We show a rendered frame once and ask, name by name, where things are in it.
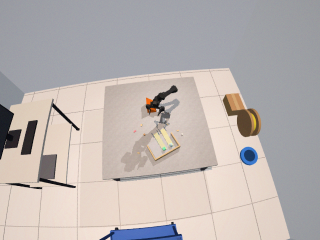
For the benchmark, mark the orange strip with teal polka dots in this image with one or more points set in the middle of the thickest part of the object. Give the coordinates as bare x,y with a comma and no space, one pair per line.
156,135

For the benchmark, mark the pale yellow strip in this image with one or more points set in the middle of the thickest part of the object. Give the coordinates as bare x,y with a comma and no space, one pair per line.
163,131

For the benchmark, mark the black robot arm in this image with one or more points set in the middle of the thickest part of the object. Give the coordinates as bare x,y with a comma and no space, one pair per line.
161,96

